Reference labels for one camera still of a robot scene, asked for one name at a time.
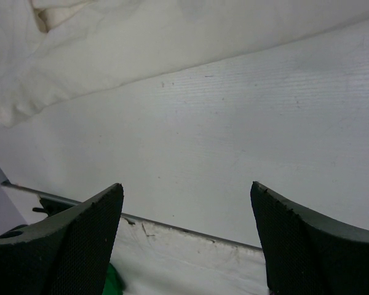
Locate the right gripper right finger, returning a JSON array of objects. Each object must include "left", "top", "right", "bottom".
[{"left": 250, "top": 182, "right": 369, "bottom": 294}]

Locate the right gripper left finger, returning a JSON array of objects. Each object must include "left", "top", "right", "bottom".
[{"left": 0, "top": 183, "right": 124, "bottom": 294}]

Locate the white t shirt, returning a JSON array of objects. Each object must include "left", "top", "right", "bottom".
[{"left": 0, "top": 1, "right": 369, "bottom": 127}]

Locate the green t shirt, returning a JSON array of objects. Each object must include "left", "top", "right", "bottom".
[{"left": 102, "top": 264, "right": 126, "bottom": 295}]

